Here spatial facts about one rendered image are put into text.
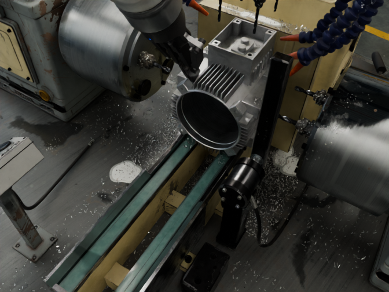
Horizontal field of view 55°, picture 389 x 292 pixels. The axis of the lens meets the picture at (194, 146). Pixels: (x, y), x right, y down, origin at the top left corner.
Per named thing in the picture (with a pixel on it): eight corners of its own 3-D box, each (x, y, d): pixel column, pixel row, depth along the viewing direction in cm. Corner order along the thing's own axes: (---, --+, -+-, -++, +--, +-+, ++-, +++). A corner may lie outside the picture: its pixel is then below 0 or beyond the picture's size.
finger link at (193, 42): (172, 18, 60) (199, 28, 58) (182, 35, 65) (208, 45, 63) (164, 30, 60) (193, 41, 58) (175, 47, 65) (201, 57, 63)
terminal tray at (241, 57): (231, 44, 88) (234, 16, 83) (272, 59, 85) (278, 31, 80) (205, 71, 82) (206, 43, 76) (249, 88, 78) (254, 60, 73)
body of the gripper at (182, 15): (191, -4, 56) (204, 29, 64) (145, -20, 58) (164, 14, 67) (167, 39, 55) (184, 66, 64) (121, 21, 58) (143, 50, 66)
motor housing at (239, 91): (212, 88, 101) (216, 25, 87) (276, 115, 95) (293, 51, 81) (170, 134, 90) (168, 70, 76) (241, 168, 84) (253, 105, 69)
